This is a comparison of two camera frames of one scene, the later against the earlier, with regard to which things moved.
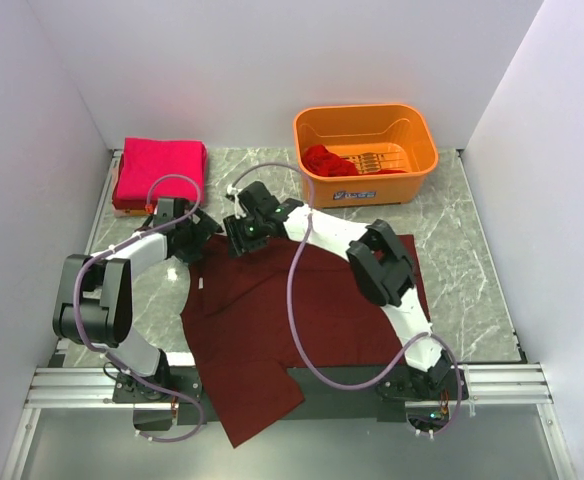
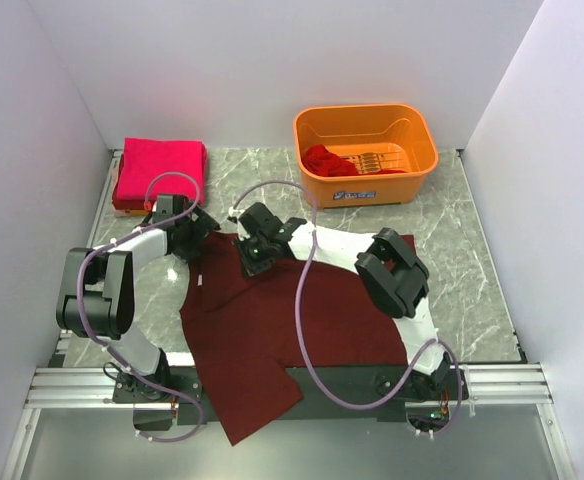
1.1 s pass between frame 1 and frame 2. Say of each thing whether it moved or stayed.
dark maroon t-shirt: stayed
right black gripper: moved
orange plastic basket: stayed
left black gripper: stayed
